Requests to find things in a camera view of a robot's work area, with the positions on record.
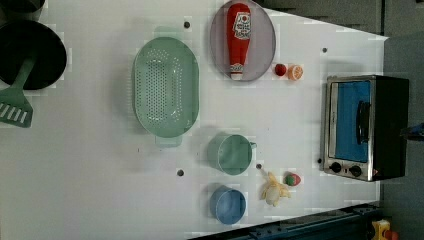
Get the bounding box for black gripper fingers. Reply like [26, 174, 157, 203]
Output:
[400, 123, 424, 141]

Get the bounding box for black silver toaster oven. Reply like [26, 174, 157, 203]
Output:
[323, 75, 409, 182]

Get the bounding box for yellow red clamp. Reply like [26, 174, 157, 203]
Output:
[372, 219, 399, 240]

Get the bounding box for toy strawberry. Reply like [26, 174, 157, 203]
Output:
[285, 173, 301, 186]

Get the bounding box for toy orange half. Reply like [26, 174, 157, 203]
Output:
[288, 65, 303, 81]

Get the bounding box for red toy tomato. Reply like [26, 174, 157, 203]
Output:
[274, 64, 287, 77]

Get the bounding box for peeled toy banana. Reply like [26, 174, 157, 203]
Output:
[261, 172, 291, 207]

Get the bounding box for grey round plate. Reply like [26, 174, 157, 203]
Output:
[209, 0, 276, 81]

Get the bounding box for green cup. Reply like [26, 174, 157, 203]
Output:
[207, 134, 257, 176]

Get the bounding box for blue cup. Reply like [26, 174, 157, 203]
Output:
[209, 185, 246, 225]

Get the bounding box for red ketchup bottle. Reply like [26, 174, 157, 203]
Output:
[226, 3, 251, 81]

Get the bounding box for green oval colander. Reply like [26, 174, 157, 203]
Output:
[132, 26, 199, 148]

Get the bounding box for green slotted spatula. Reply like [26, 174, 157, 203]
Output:
[0, 57, 35, 128]

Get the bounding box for large black pot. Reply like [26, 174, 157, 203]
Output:
[0, 20, 67, 90]

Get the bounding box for small black pot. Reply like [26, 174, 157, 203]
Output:
[0, 0, 45, 13]

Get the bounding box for dark blue frame rail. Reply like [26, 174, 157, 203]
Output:
[191, 204, 382, 240]

